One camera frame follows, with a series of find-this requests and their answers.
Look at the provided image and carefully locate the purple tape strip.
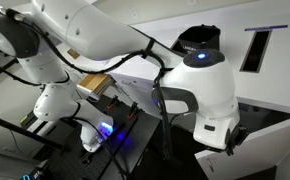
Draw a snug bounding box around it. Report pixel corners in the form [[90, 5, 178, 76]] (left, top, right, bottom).
[[244, 24, 290, 32]]

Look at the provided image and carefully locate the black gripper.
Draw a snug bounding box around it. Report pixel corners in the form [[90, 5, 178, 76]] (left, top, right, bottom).
[[224, 124, 250, 157]]

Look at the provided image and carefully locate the black tripod pole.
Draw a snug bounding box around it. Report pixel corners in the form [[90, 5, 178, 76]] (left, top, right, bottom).
[[0, 111, 65, 152]]

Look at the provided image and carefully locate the black cable along robot arm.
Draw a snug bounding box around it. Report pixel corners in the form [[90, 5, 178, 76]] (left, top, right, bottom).
[[0, 4, 175, 162]]

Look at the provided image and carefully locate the black clamp with red handle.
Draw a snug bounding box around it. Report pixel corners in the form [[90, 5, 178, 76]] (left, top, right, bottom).
[[126, 101, 140, 120], [106, 94, 120, 111]]

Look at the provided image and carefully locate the white drawer front with handle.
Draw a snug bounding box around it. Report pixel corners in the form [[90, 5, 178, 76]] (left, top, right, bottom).
[[110, 71, 163, 118]]

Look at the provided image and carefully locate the black bin with white print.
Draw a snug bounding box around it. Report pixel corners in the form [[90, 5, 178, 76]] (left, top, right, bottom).
[[170, 24, 222, 56]]

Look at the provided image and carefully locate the white cabinet door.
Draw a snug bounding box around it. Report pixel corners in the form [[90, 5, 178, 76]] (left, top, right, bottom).
[[194, 115, 290, 180]]

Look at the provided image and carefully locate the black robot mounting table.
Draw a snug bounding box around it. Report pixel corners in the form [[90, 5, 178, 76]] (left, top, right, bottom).
[[20, 94, 162, 180]]

